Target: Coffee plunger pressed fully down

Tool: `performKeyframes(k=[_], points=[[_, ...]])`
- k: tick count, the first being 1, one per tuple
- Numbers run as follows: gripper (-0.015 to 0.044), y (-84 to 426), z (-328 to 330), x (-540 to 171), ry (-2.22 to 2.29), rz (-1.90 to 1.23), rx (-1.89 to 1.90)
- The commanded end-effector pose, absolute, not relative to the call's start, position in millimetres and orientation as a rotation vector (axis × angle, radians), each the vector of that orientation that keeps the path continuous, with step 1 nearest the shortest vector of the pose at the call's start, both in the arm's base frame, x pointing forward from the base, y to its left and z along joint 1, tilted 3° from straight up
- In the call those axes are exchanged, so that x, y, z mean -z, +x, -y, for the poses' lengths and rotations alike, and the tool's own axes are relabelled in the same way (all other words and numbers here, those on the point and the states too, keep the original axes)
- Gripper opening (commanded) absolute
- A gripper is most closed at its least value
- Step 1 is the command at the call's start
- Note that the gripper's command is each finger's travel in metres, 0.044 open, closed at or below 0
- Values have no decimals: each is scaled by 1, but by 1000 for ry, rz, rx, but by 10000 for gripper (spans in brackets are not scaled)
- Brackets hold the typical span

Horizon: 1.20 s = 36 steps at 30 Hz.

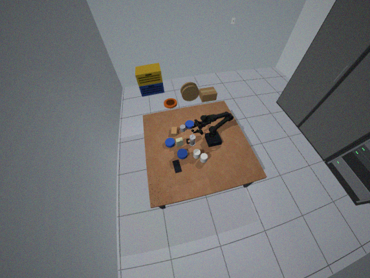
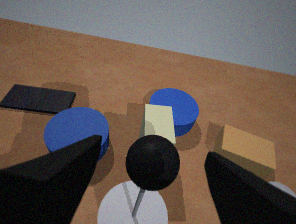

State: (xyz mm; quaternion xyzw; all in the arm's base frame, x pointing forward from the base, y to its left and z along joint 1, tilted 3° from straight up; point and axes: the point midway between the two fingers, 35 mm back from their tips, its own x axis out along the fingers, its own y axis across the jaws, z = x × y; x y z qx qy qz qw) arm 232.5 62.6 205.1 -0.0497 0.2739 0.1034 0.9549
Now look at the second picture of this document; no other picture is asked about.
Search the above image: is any blue short cylinder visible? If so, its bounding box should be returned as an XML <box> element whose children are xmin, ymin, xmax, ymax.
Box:
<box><xmin>43</xmin><ymin>107</ymin><xmax>109</xmax><ymax>162</ymax></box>
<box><xmin>149</xmin><ymin>88</ymin><xmax>199</xmax><ymax>137</ymax></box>

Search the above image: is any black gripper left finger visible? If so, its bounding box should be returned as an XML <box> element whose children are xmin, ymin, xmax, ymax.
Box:
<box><xmin>0</xmin><ymin>135</ymin><xmax>102</xmax><ymax>224</ymax></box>

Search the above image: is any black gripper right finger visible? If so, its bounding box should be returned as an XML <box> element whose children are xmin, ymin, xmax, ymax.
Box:
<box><xmin>204</xmin><ymin>151</ymin><xmax>296</xmax><ymax>224</ymax></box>

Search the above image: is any dark grey flat slab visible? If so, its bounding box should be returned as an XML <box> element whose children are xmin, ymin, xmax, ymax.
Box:
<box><xmin>0</xmin><ymin>84</ymin><xmax>76</xmax><ymax>114</ymax></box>

